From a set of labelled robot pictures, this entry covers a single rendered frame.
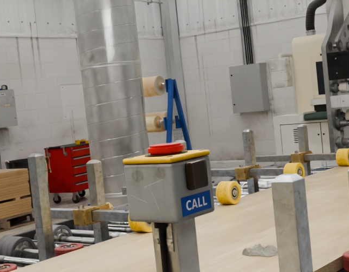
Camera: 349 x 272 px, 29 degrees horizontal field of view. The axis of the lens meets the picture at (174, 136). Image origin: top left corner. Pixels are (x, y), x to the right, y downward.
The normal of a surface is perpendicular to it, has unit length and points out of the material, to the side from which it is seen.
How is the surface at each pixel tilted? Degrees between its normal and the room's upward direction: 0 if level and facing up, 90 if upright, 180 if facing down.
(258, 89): 90
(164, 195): 90
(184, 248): 90
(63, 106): 90
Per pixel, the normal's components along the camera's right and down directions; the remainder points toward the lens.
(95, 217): -0.62, 0.11
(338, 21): 0.77, -0.04
